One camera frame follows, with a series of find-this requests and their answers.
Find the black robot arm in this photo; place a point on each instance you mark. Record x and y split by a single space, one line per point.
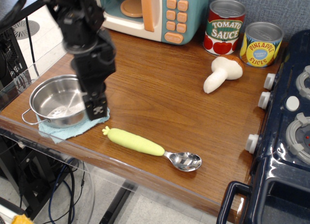
79 21

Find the dark blue toy stove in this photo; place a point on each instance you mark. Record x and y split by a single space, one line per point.
279 189

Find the plush mushroom toy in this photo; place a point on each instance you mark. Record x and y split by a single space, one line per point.
224 67

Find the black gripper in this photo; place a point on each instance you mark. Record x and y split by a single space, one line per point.
92 69

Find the black desk at left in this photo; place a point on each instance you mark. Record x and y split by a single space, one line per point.
8 19

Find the tomato sauce can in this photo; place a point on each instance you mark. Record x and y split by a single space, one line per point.
224 23

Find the spoon with green handle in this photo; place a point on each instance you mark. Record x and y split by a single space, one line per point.
183 161

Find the small stainless steel pot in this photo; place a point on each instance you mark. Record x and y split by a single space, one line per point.
56 102

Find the toy microwave oven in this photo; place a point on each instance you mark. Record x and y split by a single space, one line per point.
169 21

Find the light blue folded cloth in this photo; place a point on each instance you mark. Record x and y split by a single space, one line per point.
60 134

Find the pineapple slices can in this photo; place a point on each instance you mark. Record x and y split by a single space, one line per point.
261 43

